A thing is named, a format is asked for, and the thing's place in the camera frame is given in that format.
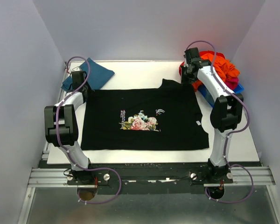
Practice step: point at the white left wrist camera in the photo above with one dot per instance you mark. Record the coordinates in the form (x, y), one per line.
(76, 69)

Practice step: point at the black floral print t-shirt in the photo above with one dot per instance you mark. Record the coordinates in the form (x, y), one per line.
(167, 118)

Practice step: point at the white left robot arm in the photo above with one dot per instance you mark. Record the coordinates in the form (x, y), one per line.
(60, 121)

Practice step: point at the red t-shirt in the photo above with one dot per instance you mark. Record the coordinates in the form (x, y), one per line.
(220, 59)

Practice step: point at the teal t-shirt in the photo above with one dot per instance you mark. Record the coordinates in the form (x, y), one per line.
(99, 76)

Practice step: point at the blue plastic bin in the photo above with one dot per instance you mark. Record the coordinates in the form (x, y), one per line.
(206, 94)

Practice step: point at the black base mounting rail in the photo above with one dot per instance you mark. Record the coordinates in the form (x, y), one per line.
(135, 178)

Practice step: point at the magenta t-shirt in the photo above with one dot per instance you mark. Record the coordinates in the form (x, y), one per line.
(232, 83)

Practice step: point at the orange t-shirt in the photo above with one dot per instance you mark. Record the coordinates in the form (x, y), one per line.
(227, 71)

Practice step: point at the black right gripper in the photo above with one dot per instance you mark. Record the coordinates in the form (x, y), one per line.
(184, 80)

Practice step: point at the aluminium extrusion frame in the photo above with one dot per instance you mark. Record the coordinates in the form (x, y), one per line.
(250, 174)

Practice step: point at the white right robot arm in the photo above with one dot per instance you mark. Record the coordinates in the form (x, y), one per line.
(226, 112)

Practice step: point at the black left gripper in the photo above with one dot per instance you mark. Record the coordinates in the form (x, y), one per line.
(88, 86)

